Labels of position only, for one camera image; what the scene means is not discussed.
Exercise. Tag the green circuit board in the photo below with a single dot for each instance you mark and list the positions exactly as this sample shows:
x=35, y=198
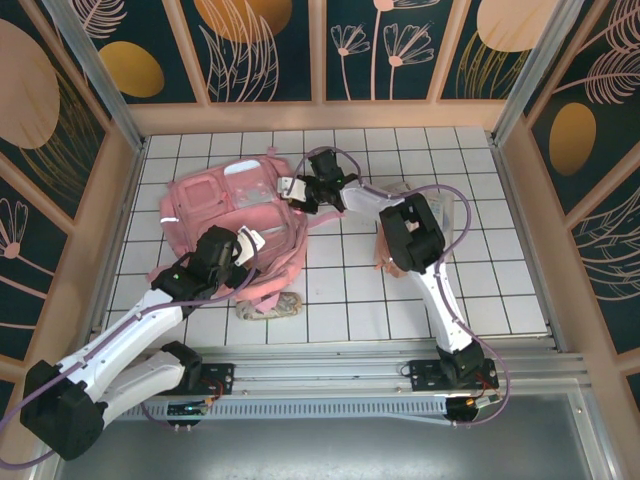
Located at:
x=187, y=409

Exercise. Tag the brushed metal panel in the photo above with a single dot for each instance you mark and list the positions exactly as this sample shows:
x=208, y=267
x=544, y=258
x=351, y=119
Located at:
x=320, y=450

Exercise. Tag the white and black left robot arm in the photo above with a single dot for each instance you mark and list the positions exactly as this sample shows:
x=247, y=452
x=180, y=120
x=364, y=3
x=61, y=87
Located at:
x=125, y=330

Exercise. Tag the beige patterned pencil pouch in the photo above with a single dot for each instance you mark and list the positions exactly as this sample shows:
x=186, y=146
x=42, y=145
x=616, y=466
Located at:
x=285, y=305

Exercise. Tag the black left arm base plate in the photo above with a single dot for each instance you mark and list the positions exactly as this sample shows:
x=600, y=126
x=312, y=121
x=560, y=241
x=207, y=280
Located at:
x=220, y=375

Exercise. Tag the aluminium side rail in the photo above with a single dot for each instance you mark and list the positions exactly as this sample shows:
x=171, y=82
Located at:
x=129, y=200
x=513, y=200

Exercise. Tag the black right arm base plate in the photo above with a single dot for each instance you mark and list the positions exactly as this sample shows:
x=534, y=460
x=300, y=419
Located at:
x=425, y=375

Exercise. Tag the aluminium mounting rail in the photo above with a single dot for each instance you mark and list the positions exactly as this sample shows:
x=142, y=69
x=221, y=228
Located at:
x=320, y=372

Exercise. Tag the aluminium frame post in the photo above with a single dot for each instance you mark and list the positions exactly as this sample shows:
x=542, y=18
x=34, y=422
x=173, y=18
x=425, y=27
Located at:
x=98, y=75
x=540, y=75

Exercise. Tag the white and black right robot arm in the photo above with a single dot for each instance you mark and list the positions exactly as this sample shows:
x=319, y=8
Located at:
x=445, y=310

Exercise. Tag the pink student backpack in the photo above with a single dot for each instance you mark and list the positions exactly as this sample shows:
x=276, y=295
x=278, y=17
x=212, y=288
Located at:
x=200, y=195

